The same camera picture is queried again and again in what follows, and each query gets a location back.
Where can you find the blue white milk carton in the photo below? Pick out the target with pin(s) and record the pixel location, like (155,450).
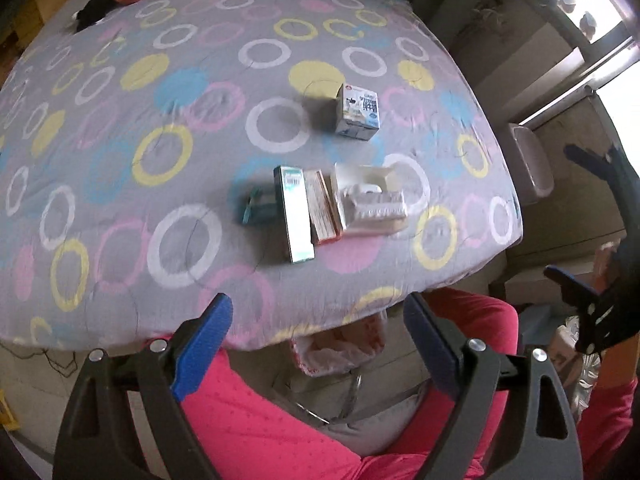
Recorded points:
(357,112)

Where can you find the red white medicine box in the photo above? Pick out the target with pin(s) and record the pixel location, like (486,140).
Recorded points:
(325,224)

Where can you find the pink sleeve forearm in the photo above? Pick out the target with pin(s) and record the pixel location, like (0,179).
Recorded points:
(607,421)

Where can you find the white plastic tray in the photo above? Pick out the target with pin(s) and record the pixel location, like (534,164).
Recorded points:
(344,176)

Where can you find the grey circle-patterned bed sheet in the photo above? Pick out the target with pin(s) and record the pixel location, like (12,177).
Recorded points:
(128,151)

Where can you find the person right hand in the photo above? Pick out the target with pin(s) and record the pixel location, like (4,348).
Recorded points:
(605,267)

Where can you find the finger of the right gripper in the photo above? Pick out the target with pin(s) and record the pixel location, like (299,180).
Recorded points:
(600,165)
(575,293)

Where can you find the bin with plastic bag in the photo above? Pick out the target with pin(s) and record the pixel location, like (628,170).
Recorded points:
(340,354)

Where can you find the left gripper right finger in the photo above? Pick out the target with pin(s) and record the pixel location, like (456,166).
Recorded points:
(537,438)

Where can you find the black plush toy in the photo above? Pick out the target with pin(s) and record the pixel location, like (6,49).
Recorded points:
(93,12)

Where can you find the teal toothpaste box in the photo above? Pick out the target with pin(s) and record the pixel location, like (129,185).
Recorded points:
(292,200)

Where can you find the blue foil snack wrapper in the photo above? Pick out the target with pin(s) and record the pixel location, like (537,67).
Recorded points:
(261,207)

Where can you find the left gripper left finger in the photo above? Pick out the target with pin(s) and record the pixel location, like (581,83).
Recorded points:
(98,438)

